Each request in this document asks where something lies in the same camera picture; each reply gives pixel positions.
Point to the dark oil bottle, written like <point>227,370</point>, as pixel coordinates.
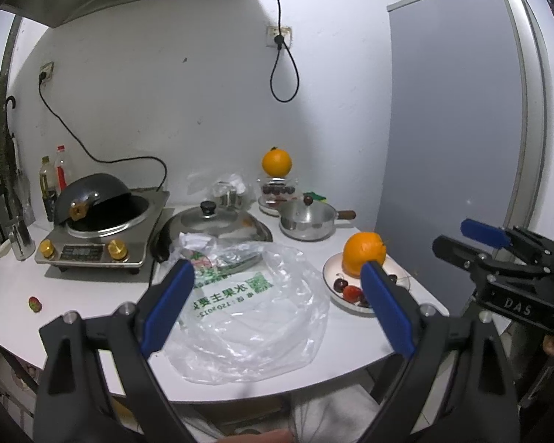
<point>46,182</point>

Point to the white plate dark rim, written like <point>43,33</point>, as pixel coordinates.
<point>332,270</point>

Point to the black wok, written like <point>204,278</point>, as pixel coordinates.
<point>97,189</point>

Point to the white wall outlet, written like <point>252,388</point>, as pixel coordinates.
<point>286,32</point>
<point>46,71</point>

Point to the clear glass bowl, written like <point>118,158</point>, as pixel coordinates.
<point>264,184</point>

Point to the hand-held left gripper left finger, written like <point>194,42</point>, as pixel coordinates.
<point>168,307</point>

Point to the glass lid black knob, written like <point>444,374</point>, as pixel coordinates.
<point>212,221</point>

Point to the small strawberry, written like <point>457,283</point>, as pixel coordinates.
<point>34,304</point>

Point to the steel lid brown knob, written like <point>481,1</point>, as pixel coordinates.
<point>304,210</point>

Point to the tall steel cup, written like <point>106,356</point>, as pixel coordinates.
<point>21,240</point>

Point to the pile of dark cherries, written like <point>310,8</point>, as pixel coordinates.
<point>277,189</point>

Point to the pale red strawberry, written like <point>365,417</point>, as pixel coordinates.
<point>352,293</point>

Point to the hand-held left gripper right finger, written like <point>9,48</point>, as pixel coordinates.
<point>388,307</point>

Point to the small white dish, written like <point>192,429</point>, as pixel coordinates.
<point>267,207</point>

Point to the black folded umbrella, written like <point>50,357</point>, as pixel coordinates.
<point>16,170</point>

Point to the large steel pan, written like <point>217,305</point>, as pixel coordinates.
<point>263,233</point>

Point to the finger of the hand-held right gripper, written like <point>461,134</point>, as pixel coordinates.
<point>457,251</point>
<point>482,232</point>

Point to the large orange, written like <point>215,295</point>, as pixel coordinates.
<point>360,251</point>

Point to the small clear plastic bag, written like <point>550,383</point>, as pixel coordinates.
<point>203,180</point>

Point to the grey door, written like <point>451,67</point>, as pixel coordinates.
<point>452,124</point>

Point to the clear green-printed plastic bag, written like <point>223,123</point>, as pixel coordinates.
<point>258,323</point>

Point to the steel induction cooker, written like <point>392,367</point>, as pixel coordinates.
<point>134,240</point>

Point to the green yellow sponge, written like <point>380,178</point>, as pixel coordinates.
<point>316,197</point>

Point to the small steel saucepan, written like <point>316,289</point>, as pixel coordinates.
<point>304,228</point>

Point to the small orange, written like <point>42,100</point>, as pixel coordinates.
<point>277,162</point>

